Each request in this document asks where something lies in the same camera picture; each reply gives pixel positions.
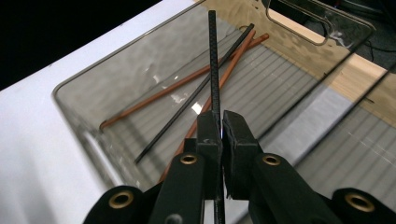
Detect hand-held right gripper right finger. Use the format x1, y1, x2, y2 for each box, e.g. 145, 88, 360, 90
222, 109, 343, 224

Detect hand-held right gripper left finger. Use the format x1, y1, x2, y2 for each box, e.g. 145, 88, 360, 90
148, 110, 224, 224

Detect black chopstick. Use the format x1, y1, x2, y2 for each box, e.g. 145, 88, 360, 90
134, 22, 256, 165
207, 9, 226, 224

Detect brown wooden chopstick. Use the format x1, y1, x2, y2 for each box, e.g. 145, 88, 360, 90
158, 29, 257, 184
98, 33, 270, 133

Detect translucent grey plastic bin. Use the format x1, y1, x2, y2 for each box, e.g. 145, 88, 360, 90
292, 62, 396, 214
51, 0, 376, 195

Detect white table mat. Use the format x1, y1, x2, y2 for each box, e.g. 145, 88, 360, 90
0, 0, 354, 224

